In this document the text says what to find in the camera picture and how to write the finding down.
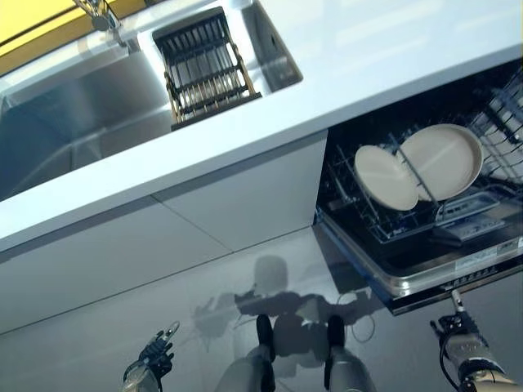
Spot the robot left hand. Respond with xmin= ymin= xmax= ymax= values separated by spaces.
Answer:
xmin=137 ymin=320 xmax=181 ymax=377

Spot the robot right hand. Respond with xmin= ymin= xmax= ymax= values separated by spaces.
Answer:
xmin=429 ymin=289 xmax=493 ymax=368

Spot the cream deep round plate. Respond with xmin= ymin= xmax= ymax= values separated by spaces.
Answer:
xmin=353 ymin=145 xmax=421 ymax=212

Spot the black dishwasher door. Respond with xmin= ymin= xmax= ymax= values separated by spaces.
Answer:
xmin=313 ymin=206 xmax=523 ymax=318

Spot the white cabinet door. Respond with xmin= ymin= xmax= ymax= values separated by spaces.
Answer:
xmin=0 ymin=194 xmax=235 ymax=336
xmin=150 ymin=136 xmax=329 ymax=255

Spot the stainless steel sink basin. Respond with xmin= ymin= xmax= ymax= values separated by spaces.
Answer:
xmin=0 ymin=0 xmax=305 ymax=203

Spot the black dish drying rack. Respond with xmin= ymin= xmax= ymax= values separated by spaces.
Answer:
xmin=151 ymin=6 xmax=263 ymax=132

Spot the chrome gooseneck kitchen faucet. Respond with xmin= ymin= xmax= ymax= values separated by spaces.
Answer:
xmin=73 ymin=0 xmax=132 ymax=48

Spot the black wire dishwasher rack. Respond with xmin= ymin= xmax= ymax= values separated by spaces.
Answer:
xmin=325 ymin=73 xmax=523 ymax=246

